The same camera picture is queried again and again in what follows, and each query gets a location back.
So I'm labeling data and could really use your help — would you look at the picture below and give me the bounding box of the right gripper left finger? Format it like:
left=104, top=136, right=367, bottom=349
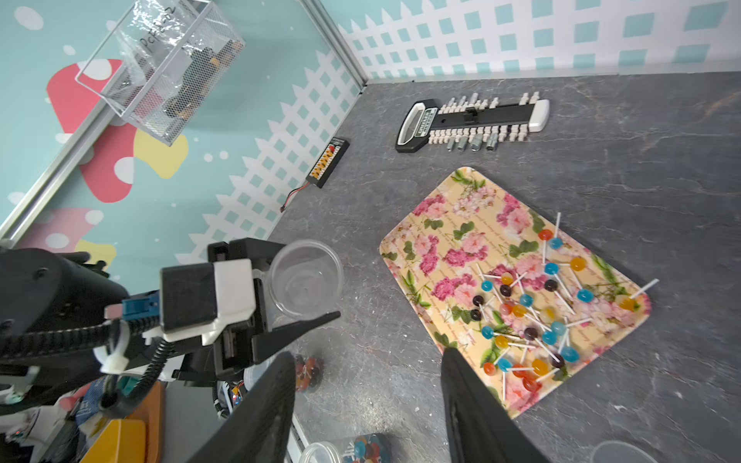
left=190, top=352, right=295, bottom=463

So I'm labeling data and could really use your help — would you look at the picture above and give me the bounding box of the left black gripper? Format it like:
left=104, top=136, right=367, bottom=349
left=173, top=238, right=341, bottom=382

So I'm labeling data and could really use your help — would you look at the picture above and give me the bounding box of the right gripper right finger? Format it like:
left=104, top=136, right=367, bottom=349
left=441, top=348, right=547, bottom=463

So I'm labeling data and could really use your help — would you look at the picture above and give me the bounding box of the clear candy jar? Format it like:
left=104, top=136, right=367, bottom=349
left=294, top=355, right=322, bottom=393
left=262, top=239, right=345, bottom=321
left=299, top=433, right=393, bottom=463

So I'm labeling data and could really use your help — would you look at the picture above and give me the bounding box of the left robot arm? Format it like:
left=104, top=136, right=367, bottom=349
left=1, top=238, right=345, bottom=418

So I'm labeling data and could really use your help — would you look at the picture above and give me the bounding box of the orange tray outside cell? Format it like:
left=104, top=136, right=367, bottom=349
left=134, top=382, right=165, bottom=463

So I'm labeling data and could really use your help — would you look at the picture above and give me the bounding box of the pile of lollipops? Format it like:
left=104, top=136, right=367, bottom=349
left=477, top=212, right=658, bottom=412

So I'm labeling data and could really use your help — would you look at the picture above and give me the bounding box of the floral rectangular tray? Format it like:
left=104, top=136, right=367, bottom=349
left=379, top=167, right=651, bottom=417

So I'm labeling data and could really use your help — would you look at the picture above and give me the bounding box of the yellow plastic bin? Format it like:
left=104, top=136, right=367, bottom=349
left=81, top=419, right=147, bottom=463

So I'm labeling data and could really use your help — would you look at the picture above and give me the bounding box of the black parallel charging board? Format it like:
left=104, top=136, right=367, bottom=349
left=306, top=137, right=350, bottom=188

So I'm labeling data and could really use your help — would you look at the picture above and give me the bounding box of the clear plastic zip bag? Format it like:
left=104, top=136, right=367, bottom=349
left=113, top=0, right=197, bottom=87

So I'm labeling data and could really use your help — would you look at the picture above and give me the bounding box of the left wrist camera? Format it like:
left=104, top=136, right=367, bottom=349
left=122, top=259, right=257, bottom=346

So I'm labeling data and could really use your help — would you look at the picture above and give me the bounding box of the white wire basket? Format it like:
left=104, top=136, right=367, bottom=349
left=75, top=1, right=245, bottom=146

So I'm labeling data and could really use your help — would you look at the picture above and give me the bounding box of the black socket holder rail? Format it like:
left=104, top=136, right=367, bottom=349
left=395, top=92, right=551, bottom=154

